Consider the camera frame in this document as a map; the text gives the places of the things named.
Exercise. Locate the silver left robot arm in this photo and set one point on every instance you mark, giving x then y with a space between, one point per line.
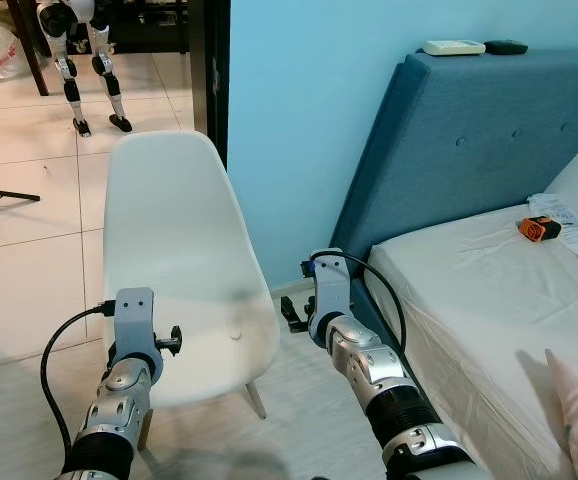
119 410

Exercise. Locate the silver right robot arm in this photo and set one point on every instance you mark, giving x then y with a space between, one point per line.
379 375

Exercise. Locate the white plastic shell chair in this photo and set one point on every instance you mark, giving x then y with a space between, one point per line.
179 260

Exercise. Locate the white sheeted mattress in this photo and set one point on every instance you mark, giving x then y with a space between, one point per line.
479 310

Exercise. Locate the black tripod leg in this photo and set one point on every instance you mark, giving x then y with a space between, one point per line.
9 198

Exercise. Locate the orange and black device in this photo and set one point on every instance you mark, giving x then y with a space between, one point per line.
539 229

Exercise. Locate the standing humanoid robot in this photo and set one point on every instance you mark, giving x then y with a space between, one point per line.
101 60

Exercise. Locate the white remote control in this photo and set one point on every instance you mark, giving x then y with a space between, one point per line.
454 47

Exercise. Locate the dark low cabinet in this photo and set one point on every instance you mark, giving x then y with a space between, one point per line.
154 25

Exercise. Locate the dark wooden table leg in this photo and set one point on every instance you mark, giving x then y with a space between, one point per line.
29 50

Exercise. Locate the small black case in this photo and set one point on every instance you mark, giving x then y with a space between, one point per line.
506 47

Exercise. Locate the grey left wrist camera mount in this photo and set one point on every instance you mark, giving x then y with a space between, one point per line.
135 320

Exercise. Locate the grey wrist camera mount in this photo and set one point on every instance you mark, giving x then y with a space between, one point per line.
135 320
331 290

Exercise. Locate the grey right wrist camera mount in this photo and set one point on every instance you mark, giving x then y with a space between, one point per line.
331 290

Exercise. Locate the dark door frame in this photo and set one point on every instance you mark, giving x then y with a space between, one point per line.
209 80

